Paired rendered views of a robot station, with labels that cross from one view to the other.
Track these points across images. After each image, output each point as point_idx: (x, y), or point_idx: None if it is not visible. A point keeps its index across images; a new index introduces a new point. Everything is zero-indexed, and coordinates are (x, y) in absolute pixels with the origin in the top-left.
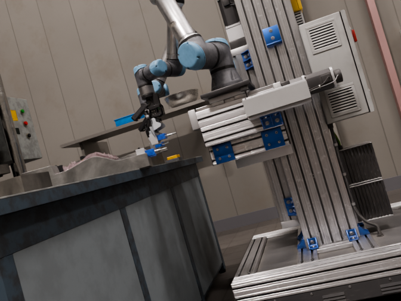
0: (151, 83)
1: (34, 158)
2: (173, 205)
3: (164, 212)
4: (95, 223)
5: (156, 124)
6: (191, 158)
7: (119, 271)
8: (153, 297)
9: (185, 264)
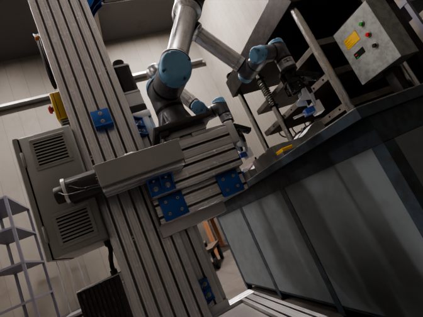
0: (218, 116)
1: (389, 64)
2: (285, 206)
3: (272, 212)
4: (231, 213)
5: (235, 147)
6: (301, 144)
7: (244, 234)
8: (265, 256)
9: (303, 259)
